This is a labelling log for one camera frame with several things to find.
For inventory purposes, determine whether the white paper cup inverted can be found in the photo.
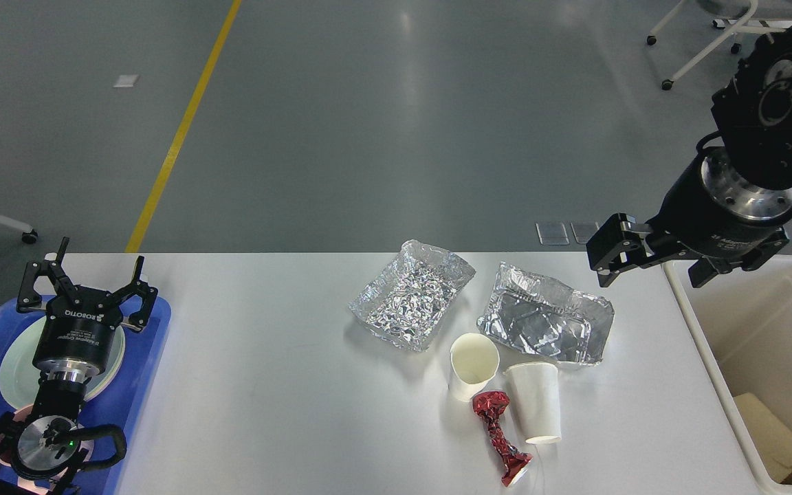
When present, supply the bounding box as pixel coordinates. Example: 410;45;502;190
504;362;562;445

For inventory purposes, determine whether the foil tray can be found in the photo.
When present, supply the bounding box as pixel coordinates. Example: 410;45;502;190
348;239;476;352

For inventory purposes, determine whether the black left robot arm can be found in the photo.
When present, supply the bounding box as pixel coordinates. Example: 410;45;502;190
0;238;158;494

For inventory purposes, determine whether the blue plastic tray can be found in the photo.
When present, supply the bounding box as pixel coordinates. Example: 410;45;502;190
0;300;171;494

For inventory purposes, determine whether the beige plastic bin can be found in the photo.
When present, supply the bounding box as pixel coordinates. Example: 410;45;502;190
663;256;792;494

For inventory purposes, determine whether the white rolling chair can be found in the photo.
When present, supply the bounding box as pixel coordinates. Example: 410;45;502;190
646;0;792;91

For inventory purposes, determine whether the red foil wrapper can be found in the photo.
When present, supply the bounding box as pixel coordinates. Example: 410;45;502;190
471;390;534;487

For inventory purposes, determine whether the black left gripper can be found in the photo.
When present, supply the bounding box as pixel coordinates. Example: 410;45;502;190
16;236;159;377

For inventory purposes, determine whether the brown paper bag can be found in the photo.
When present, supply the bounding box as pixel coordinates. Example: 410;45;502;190
733;393;792;483

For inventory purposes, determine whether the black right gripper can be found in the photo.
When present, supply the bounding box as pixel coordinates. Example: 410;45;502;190
586;148;792;288

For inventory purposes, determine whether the mint green plate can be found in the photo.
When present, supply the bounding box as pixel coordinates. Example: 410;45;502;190
0;318;126;410

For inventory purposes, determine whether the foil sheet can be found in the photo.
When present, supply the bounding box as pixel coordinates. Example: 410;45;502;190
476;262;614;367

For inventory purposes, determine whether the white paper cup upright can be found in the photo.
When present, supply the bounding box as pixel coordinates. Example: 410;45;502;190
448;333;500;402

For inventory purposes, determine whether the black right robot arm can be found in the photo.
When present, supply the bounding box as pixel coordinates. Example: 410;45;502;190
586;26;792;288

